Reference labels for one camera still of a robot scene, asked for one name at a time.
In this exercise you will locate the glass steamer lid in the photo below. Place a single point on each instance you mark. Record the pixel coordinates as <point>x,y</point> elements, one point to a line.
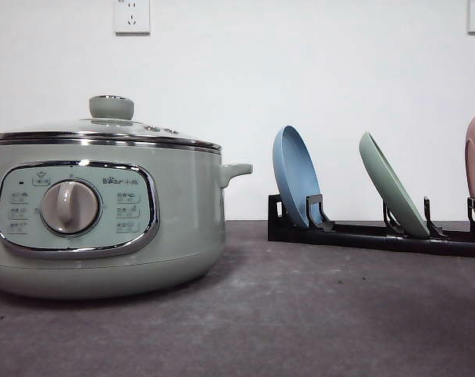
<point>110,121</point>

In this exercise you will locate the green plate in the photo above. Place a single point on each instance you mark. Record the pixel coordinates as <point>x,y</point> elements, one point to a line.
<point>397,201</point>

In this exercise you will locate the blue plate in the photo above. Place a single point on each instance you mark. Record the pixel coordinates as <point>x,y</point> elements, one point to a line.
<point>296,171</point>

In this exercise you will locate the black plate rack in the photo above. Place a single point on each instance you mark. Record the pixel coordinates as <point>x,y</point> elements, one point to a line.
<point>389,236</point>

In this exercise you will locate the green electric steamer pot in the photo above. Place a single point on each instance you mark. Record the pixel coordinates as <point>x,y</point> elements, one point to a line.
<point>92,222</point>

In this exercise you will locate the white wall socket left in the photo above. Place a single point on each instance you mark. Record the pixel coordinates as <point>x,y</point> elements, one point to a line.
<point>132,18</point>

